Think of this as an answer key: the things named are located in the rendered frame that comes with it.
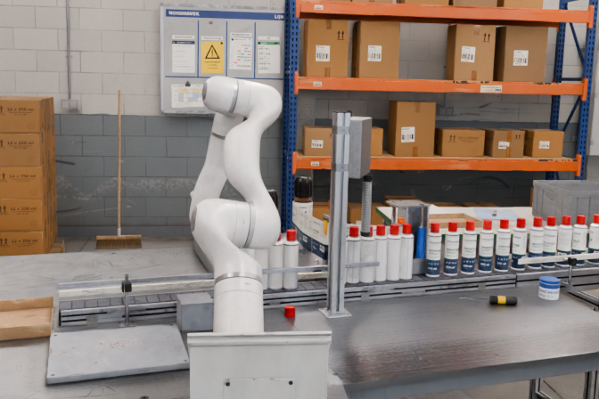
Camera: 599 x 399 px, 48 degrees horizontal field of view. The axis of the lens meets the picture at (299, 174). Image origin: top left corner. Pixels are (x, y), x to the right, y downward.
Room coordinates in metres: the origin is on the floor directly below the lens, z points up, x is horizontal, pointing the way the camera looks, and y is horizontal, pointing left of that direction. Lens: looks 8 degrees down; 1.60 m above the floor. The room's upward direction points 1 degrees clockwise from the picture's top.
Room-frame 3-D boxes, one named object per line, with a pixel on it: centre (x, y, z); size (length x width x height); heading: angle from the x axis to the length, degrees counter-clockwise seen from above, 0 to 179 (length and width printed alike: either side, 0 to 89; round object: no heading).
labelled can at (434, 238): (2.44, -0.51, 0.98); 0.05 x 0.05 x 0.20
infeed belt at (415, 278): (2.29, -0.04, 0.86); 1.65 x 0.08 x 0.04; 108
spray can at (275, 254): (2.25, 0.07, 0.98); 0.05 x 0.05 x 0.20
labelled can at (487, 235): (2.51, -0.72, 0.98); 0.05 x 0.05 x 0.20
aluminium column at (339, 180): (2.16, -0.13, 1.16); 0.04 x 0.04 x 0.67; 18
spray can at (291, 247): (2.26, 0.02, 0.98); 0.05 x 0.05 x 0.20
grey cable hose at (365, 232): (2.24, -0.23, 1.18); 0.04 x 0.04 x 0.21
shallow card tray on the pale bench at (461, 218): (3.76, -0.84, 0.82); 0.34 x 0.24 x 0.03; 103
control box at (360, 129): (2.24, -0.17, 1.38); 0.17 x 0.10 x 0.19; 163
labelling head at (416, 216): (2.51, -0.41, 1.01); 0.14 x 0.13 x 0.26; 108
